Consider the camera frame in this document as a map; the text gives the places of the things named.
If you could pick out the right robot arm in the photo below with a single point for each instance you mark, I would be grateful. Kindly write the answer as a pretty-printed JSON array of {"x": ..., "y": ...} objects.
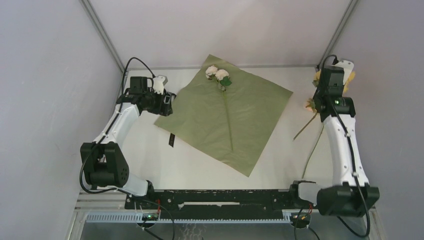
[{"x": 350, "y": 194}]

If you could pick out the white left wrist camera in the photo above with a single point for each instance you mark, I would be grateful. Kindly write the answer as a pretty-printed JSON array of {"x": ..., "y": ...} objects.
[{"x": 159, "y": 84}]

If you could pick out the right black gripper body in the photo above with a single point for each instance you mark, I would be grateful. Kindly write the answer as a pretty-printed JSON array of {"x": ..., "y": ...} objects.
[{"x": 317, "y": 94}]

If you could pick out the black ribbon with gold text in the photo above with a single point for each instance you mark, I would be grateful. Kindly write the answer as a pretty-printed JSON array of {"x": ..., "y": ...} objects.
[{"x": 171, "y": 139}]

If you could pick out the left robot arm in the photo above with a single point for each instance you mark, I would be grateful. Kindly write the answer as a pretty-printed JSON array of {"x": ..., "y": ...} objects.
[{"x": 103, "y": 161}]

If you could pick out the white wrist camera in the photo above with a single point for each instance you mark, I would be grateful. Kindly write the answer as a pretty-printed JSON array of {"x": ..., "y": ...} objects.
[
  {"x": 159, "y": 84},
  {"x": 347, "y": 66}
]

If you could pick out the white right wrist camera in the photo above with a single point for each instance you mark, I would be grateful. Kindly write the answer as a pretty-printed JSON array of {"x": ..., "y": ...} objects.
[{"x": 347, "y": 66}]

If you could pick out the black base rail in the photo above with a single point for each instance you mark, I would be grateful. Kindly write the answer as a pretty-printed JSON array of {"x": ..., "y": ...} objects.
[{"x": 221, "y": 205}]

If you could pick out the white slotted cable duct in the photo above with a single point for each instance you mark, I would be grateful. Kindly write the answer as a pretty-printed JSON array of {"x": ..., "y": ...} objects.
[{"x": 127, "y": 217}]

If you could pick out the pink fake flower stem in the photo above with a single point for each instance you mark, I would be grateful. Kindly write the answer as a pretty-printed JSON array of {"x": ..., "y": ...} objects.
[{"x": 310, "y": 106}]

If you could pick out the two-sided peach green wrapping paper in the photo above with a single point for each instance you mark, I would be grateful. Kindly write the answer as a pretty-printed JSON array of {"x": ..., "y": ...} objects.
[{"x": 199, "y": 117}]

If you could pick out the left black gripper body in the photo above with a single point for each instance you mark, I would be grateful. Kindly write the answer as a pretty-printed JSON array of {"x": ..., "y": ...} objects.
[{"x": 154, "y": 101}]

